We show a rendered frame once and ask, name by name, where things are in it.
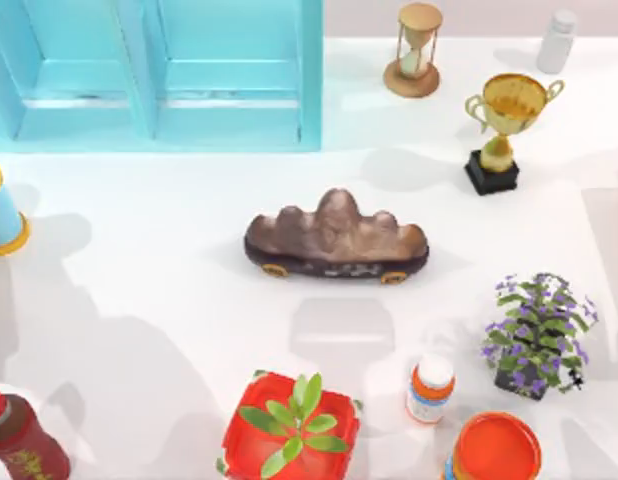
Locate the purple flower plant in pot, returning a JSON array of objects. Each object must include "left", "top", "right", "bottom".
[{"left": 480, "top": 272, "right": 601, "bottom": 402}]

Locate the dark red bottle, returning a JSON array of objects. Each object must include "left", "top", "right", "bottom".
[{"left": 0, "top": 386, "right": 72, "bottom": 480}]

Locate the wooden hourglass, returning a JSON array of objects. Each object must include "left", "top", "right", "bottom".
[{"left": 382, "top": 2, "right": 445, "bottom": 98}]

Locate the light blue rack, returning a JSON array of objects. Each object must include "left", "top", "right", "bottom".
[{"left": 0, "top": 0, "right": 323, "bottom": 154}]

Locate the gold trophy on black base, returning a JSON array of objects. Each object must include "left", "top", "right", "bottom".
[{"left": 463, "top": 73, "right": 566, "bottom": 197}]

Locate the brown mountain-shaped ornament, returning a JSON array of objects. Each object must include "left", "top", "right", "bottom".
[{"left": 243, "top": 187, "right": 432, "bottom": 288}]

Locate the light blue and yellow cup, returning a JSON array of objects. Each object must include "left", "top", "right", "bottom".
[{"left": 0, "top": 157, "right": 32, "bottom": 258}]

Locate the white and orange pill bottle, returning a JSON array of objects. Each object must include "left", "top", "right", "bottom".
[{"left": 405, "top": 353, "right": 457, "bottom": 427}]

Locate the red pot with green plant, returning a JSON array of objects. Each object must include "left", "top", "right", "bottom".
[{"left": 215, "top": 369, "right": 365, "bottom": 480}]

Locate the orange-lidded can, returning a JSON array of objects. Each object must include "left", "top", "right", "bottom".
[{"left": 442, "top": 410, "right": 543, "bottom": 480}]

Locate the white plastic bottle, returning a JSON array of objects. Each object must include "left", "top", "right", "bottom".
[{"left": 535, "top": 8, "right": 579, "bottom": 76}]

